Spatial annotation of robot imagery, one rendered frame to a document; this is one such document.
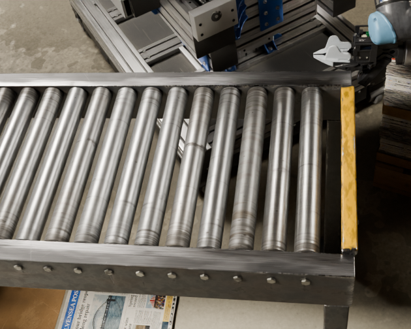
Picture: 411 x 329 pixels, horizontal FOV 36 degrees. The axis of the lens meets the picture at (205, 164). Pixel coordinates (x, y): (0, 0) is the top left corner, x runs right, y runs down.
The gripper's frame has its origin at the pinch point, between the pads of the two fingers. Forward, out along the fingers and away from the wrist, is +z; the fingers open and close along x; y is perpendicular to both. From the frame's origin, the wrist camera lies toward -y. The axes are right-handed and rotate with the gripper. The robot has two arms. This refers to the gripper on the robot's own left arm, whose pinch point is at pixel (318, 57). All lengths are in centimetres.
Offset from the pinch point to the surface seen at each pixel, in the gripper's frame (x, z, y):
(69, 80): 11, 62, 4
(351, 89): 16.7, -7.6, 5.4
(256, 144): 31.6, 13.0, 3.1
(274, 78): 11.2, 10.2, 3.5
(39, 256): 62, 54, 3
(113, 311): 37, 64, -75
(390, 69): -17.2, -20.0, -20.4
